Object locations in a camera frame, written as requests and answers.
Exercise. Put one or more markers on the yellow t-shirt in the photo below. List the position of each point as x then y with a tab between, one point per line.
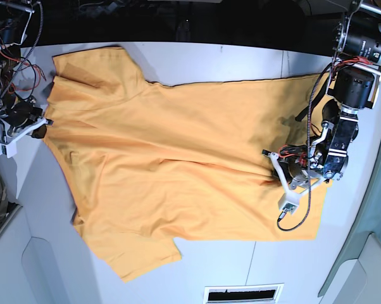
147	163

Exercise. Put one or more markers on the white bin right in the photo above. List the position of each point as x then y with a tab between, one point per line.
358	280

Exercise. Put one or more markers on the white bin left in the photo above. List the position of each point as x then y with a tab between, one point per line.
43	266

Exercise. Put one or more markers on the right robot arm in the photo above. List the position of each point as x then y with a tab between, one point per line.
18	76

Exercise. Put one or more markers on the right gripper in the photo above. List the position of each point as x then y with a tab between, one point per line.
20	114

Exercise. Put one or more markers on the white bin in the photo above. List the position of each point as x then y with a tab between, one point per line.
358	280
43	266

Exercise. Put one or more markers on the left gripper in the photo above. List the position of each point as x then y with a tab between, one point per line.
294	162

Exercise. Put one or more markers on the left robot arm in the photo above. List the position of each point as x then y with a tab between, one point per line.
352	85

